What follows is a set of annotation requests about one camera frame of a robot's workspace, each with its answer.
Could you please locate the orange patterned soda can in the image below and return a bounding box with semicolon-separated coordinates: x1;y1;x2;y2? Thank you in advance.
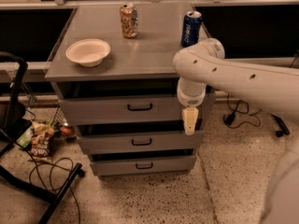
120;3;138;38

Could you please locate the grey middle drawer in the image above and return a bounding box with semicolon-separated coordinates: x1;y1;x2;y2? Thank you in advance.
78;130;204;154

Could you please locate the black metal stand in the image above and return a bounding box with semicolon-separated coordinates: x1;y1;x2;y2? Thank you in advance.
0;51;83;224

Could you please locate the black wheeled stand leg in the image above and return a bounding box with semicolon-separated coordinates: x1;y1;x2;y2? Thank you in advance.
273;115;290;137

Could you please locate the grey drawer cabinet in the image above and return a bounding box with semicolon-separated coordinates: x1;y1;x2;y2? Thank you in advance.
44;1;226;177

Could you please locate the white paper bowl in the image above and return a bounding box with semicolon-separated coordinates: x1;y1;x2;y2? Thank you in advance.
65;39;111;67

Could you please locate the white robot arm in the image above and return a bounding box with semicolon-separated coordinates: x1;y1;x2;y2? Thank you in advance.
173;38;299;224

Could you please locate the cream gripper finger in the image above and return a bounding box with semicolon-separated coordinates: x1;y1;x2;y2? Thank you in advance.
182;106;198;135

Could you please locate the grey top drawer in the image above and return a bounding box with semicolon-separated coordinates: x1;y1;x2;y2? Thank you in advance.
58;92;217;126

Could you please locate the black floor cable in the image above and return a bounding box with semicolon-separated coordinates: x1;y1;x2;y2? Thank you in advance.
14;140;82;224

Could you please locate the green snack package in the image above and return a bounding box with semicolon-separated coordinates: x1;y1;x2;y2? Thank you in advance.
17;127;34;149

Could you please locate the black power adapter cable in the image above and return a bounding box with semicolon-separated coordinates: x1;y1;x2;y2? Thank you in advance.
221;93;263;130

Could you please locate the sun chips bag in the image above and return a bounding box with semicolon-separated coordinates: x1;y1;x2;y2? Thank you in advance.
30;122;54;164

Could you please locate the red round object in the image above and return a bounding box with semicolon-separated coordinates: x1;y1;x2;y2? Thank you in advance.
61;126;75;135

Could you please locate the grey bottom drawer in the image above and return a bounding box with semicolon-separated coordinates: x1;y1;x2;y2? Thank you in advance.
90;155;196;176

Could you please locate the blue pepsi can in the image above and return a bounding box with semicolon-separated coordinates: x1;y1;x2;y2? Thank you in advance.
180;11;202;47

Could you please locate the grey drawer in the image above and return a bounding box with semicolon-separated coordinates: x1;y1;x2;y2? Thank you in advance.
58;92;217;126
78;130;204;154
90;155;196;176

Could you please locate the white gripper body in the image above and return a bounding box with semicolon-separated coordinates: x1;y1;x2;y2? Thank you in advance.
177;77;206;107

